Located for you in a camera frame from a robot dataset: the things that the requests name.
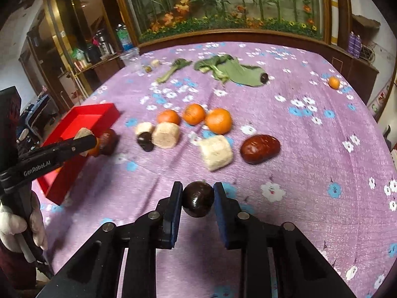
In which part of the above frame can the beige corn cake piece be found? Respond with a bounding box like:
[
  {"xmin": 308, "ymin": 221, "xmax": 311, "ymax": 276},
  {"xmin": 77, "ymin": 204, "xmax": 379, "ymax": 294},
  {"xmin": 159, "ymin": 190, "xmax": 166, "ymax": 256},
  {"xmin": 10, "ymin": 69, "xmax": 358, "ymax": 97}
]
[{"xmin": 199, "ymin": 135, "xmax": 233, "ymax": 172}]

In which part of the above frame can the red rectangular tray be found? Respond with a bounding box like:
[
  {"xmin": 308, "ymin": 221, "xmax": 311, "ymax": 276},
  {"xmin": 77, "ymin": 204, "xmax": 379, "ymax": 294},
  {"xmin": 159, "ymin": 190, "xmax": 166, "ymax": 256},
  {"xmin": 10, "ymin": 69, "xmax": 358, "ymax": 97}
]
[{"xmin": 37, "ymin": 103, "xmax": 120, "ymax": 205}]

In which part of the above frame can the small far tangerine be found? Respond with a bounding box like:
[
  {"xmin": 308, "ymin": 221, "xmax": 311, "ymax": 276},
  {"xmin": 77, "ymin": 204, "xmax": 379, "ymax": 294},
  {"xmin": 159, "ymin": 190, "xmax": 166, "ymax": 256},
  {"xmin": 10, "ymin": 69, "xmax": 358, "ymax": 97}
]
[{"xmin": 328, "ymin": 76, "xmax": 340, "ymax": 90}]

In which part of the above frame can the green water bottle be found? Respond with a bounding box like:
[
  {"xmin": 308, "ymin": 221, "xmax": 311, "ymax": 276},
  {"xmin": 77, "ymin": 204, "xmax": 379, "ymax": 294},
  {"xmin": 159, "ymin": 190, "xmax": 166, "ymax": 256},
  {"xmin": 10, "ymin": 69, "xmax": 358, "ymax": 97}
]
[{"xmin": 116, "ymin": 24, "xmax": 133, "ymax": 51}]

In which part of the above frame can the steel thermos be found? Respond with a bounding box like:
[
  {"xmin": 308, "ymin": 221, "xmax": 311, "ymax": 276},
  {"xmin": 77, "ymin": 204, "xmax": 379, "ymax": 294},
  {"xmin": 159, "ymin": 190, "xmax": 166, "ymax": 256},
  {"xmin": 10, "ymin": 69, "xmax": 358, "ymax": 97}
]
[{"xmin": 94, "ymin": 29, "xmax": 114, "ymax": 56}]

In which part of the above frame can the flower mural glass panel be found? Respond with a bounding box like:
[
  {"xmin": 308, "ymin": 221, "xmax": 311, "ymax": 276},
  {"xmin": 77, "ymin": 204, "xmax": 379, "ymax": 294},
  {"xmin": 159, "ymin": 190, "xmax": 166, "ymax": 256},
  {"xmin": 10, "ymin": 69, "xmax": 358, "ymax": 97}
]
[{"xmin": 127, "ymin": 0, "xmax": 322, "ymax": 42}]

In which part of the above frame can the large leafy green vegetable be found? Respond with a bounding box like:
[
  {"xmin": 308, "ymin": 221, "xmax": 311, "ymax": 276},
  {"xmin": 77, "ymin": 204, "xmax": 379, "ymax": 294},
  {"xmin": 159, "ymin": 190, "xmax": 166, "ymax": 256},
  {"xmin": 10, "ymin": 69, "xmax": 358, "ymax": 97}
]
[{"xmin": 194, "ymin": 55, "xmax": 269, "ymax": 87}]

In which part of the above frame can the clear plastic cup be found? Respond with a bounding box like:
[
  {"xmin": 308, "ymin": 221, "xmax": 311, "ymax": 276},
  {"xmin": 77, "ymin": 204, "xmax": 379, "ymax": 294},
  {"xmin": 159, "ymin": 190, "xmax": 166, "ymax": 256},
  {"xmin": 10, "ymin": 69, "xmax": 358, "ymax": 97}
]
[{"xmin": 119, "ymin": 47, "xmax": 142, "ymax": 73}]

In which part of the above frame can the left gloved hand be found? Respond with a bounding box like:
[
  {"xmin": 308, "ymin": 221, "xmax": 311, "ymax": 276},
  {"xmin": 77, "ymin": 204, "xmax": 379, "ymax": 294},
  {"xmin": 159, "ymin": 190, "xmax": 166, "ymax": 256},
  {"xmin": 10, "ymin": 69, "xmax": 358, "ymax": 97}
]
[{"xmin": 1, "ymin": 191, "xmax": 48, "ymax": 253}]

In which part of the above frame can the large red date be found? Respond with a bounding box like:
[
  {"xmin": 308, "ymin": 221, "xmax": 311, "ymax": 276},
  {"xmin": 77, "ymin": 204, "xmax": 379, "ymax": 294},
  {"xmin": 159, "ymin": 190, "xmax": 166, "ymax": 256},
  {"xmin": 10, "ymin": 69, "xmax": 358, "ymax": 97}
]
[{"xmin": 240, "ymin": 135, "xmax": 281, "ymax": 165}]

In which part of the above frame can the purple floral tablecloth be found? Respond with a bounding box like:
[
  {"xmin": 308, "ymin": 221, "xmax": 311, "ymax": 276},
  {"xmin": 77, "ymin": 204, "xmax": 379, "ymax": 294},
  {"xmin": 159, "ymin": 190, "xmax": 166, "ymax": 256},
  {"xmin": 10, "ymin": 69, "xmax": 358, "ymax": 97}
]
[{"xmin": 41, "ymin": 42, "xmax": 396, "ymax": 297}]

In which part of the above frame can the small green vegetable stalk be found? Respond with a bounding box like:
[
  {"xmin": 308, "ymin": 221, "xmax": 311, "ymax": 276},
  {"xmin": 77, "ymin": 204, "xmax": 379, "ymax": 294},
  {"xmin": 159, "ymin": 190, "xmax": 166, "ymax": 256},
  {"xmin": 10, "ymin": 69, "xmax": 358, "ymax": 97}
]
[{"xmin": 156, "ymin": 58, "xmax": 192, "ymax": 83}]

